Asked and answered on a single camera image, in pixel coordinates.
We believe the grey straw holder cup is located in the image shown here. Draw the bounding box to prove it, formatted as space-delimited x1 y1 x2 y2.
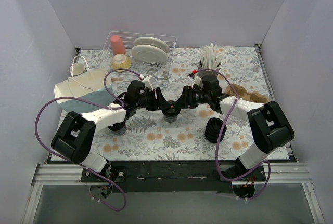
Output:
198 61 221 78

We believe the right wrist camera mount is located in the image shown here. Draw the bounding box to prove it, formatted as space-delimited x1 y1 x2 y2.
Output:
188 70 201 88

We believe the black coffee lid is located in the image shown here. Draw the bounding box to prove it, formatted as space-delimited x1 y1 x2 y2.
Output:
164 100 180 112

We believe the yellow patterned bowl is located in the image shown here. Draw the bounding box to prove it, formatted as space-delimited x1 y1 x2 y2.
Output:
110 54 132 70

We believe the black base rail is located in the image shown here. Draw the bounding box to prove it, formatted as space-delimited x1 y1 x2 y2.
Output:
80 160 268 193

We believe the floral table mat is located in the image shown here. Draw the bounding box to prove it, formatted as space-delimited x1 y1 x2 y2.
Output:
50 46 291 161

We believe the rear white plate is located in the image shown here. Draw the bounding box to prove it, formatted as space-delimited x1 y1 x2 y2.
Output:
133 37 170 53

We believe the light blue paper bag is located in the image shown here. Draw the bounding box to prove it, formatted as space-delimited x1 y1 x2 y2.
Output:
54 68 115 114

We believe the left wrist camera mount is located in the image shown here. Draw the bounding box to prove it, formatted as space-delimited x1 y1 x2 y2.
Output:
142 75 157 99

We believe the brown cardboard cup carrier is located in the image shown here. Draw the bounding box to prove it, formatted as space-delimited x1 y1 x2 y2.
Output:
225 84 270 103

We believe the white wire dish rack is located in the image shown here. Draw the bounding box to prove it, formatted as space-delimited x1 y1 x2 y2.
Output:
96 31 177 87

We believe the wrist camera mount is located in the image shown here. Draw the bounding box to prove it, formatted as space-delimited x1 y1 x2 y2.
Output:
188 70 201 88
142 75 157 99

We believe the small white mug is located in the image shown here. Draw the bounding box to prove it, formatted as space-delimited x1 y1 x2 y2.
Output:
69 63 86 77

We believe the white plate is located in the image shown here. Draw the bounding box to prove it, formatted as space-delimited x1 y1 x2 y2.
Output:
133 37 170 53
131 45 168 63

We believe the bundle of white straws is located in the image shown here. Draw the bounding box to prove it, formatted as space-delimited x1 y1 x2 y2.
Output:
199 43 227 68

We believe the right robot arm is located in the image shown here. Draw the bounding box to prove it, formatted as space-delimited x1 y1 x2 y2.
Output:
174 75 294 181

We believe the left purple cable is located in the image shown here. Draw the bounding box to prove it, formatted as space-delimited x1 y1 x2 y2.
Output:
35 68 145 212

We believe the pink plastic cup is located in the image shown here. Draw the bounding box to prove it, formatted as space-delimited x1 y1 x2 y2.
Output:
110 35 126 55

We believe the front white plate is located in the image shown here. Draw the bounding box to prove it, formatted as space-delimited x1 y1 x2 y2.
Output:
131 45 168 63

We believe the stack of black lids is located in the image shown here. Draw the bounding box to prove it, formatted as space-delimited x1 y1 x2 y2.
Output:
204 117 223 143

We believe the dark coffee cup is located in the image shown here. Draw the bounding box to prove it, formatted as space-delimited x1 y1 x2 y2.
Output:
108 120 126 136
162 110 181 123

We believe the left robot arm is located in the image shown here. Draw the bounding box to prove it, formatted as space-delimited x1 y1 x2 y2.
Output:
51 81 171 182

